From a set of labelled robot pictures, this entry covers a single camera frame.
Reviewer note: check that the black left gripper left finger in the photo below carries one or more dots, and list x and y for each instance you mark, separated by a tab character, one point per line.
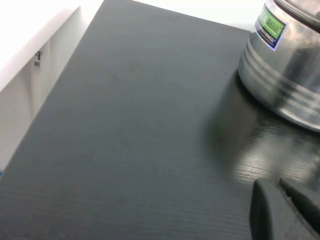
270	215

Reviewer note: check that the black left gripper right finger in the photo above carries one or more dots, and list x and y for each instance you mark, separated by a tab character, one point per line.
305	202

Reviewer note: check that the steel pot with green label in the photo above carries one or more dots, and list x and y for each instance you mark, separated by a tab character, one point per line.
287	65

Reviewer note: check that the small wall-mounted device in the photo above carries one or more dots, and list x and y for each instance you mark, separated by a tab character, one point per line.
38	62

